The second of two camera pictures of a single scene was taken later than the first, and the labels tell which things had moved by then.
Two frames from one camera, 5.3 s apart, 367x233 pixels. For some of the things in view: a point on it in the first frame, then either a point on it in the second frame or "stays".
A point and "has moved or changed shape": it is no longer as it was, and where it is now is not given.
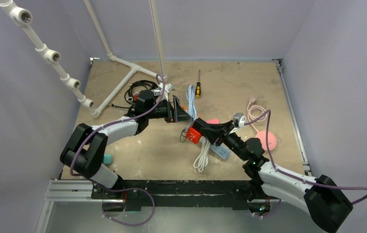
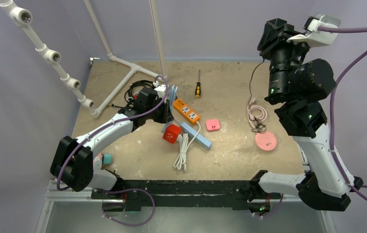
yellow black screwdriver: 198,91 stays
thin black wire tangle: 183,130 has moved or changed shape
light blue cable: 190,92 → 174,89
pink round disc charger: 272,139 stays
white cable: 200,161 → 181,161
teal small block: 107,158 stays
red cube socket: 193,135 → 170,133
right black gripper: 220,135 → 276,44
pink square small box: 214,121 stays
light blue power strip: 222,150 → 192,133
